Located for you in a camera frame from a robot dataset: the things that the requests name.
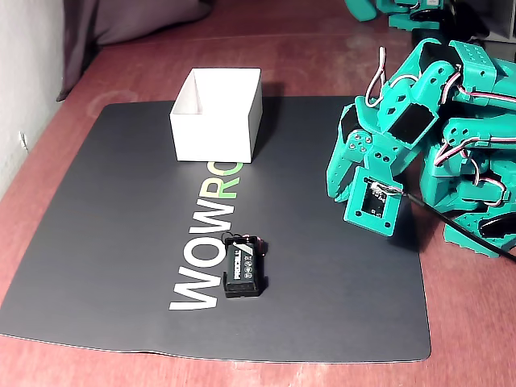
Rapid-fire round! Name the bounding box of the black camera cable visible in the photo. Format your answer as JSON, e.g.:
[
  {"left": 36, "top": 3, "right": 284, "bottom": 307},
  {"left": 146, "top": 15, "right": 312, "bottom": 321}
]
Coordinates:
[{"left": 402, "top": 193, "right": 516, "bottom": 261}]

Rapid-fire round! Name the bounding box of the white red arm servo wire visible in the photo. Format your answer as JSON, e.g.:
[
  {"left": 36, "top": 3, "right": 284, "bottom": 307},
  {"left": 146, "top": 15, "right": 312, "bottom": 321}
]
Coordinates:
[{"left": 437, "top": 64, "right": 516, "bottom": 206}]

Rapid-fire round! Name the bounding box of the white cardboard box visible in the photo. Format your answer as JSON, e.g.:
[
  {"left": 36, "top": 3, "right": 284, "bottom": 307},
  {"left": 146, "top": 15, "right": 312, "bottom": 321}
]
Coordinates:
[{"left": 168, "top": 67, "right": 264, "bottom": 164}]

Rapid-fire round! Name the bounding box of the small black battery pack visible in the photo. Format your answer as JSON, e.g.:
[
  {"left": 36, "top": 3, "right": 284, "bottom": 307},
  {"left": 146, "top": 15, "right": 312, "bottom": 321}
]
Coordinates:
[{"left": 220, "top": 232, "right": 270, "bottom": 300}]

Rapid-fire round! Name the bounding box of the white red gripper wire loop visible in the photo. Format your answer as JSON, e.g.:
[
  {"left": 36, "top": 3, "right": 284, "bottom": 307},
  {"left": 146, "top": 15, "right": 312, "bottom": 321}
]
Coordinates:
[{"left": 365, "top": 46, "right": 390, "bottom": 108}]

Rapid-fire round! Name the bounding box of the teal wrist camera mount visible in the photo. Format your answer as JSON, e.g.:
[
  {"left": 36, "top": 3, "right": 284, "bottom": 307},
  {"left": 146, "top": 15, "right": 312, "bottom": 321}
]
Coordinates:
[{"left": 342, "top": 164, "right": 406, "bottom": 239}]

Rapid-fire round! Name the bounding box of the teal leader arm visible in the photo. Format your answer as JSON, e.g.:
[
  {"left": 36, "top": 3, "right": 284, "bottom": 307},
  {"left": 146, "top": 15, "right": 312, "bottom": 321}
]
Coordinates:
[{"left": 344, "top": 0, "right": 448, "bottom": 31}]

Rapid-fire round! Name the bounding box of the black mat with WOWROBO print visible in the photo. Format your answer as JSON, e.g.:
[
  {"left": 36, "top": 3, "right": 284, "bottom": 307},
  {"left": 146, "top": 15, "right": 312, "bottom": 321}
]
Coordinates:
[{"left": 0, "top": 95, "right": 432, "bottom": 363}]

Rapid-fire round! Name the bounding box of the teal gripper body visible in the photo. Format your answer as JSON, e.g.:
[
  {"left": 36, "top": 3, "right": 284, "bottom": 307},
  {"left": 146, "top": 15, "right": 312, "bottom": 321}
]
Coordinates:
[{"left": 339, "top": 78, "right": 441, "bottom": 181}]

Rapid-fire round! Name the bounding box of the grey fabric curtain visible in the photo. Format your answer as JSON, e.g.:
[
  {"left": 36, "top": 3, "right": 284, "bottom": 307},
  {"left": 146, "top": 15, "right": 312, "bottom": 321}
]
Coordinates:
[{"left": 56, "top": 0, "right": 214, "bottom": 102}]

